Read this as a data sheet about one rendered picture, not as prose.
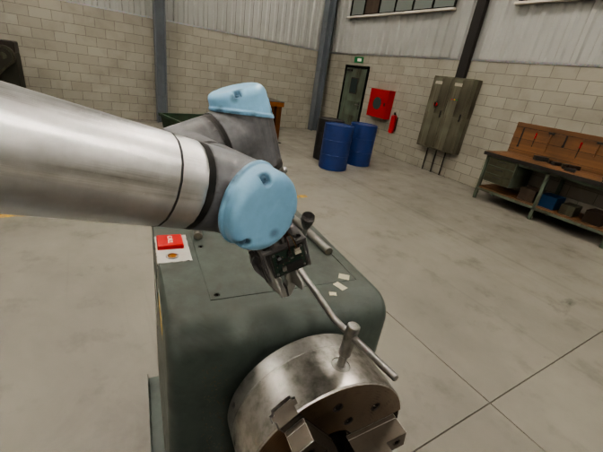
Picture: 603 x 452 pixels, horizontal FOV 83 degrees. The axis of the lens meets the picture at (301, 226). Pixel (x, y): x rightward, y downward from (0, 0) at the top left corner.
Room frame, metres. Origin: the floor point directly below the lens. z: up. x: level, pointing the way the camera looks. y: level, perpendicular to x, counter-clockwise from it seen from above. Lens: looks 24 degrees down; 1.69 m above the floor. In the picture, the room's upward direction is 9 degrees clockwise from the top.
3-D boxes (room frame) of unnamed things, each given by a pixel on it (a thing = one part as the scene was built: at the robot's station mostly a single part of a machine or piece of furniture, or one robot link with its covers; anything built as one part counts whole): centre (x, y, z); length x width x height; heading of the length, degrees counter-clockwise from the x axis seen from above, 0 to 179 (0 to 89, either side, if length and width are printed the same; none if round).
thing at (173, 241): (0.74, 0.32, 1.26); 0.06 x 0.06 x 0.02; 27
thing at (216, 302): (0.79, 0.12, 1.06); 0.59 x 0.48 x 0.39; 27
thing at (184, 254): (0.72, 0.31, 1.23); 0.13 x 0.08 x 0.06; 27
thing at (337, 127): (6.98, -0.45, 0.44); 0.59 x 0.59 x 0.88
